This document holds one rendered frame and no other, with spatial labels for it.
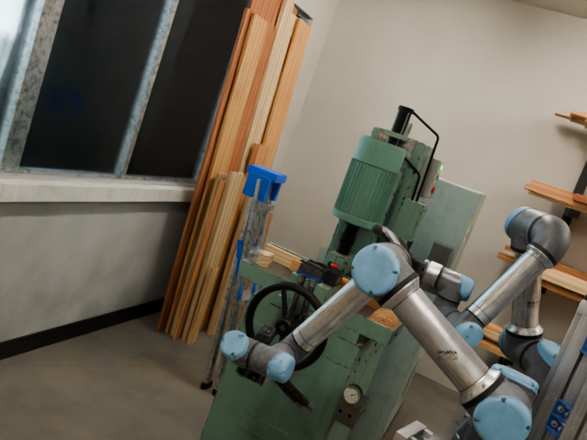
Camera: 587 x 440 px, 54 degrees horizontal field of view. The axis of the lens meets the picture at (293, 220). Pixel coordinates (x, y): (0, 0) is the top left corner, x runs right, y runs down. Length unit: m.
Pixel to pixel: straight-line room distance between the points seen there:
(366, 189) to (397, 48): 2.61
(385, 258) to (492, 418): 0.41
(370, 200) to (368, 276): 0.72
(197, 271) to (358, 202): 1.60
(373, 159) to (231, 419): 1.08
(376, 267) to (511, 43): 3.26
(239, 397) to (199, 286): 1.33
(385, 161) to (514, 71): 2.48
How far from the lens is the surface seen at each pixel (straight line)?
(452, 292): 1.87
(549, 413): 1.75
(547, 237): 1.84
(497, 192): 4.32
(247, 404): 2.23
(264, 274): 2.10
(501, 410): 1.37
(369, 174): 2.04
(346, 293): 1.55
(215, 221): 3.37
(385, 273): 1.35
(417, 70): 4.48
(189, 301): 3.50
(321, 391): 2.10
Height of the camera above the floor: 1.44
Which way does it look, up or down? 9 degrees down
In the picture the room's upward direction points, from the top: 20 degrees clockwise
